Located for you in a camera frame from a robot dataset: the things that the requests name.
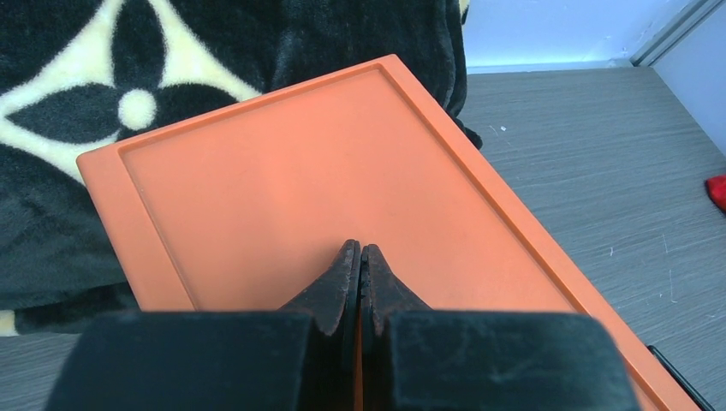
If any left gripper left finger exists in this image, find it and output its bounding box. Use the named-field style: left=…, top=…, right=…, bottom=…
left=277, top=238, right=362, bottom=370

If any orange drawer organizer box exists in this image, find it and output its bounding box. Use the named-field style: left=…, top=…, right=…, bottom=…
left=77, top=56, right=697, bottom=410

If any black floral blanket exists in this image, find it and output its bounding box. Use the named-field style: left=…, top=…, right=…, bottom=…
left=1, top=1, right=470, bottom=337

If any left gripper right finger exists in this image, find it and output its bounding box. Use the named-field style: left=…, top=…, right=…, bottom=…
left=360, top=244, right=431, bottom=341

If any red cloth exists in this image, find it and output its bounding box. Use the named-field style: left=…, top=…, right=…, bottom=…
left=705, top=174, right=726, bottom=214

